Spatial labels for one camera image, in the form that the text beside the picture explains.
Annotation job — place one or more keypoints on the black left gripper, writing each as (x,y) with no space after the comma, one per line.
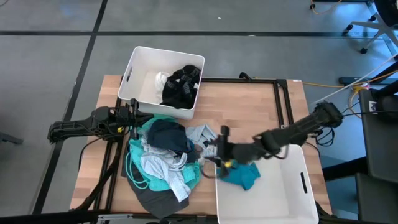
(126,119)

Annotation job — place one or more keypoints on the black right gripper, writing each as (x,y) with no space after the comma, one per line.
(239,154)

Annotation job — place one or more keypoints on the light grey-blue shirt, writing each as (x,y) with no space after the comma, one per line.
(200,135)

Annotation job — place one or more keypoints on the navy blue garment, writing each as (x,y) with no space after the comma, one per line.
(168,135)

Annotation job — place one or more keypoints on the pile of mixed clothes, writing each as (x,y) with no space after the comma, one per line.
(136,155)

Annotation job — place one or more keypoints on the bright blue garment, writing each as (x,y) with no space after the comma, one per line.
(242,177)

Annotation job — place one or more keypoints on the black garment with white print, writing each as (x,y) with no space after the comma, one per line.
(180,90)

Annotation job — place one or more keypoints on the dark grey garment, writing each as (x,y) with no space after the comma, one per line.
(155,202)

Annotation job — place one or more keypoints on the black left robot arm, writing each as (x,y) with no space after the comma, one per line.
(77,126)

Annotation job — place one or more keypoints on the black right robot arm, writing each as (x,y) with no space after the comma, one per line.
(298,126)

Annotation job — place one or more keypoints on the white plastic bin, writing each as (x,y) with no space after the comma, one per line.
(143,77)
(280,193)

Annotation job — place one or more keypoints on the black floor beam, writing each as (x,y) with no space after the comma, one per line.
(345,169)

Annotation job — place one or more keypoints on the grey stand foot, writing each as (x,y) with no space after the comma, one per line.
(11,138)

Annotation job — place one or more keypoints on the black cart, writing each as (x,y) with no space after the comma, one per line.
(379,149)

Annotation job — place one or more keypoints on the black rounded device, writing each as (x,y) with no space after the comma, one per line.
(387,109)

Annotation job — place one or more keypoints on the white-legged office chair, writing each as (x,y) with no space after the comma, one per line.
(382,25)

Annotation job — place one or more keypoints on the black aluminium frame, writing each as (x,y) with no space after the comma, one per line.
(109,174)

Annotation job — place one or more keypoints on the silver metal bracket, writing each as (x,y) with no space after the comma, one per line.
(115,218)

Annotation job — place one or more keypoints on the black floor rail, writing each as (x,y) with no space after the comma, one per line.
(351,81)

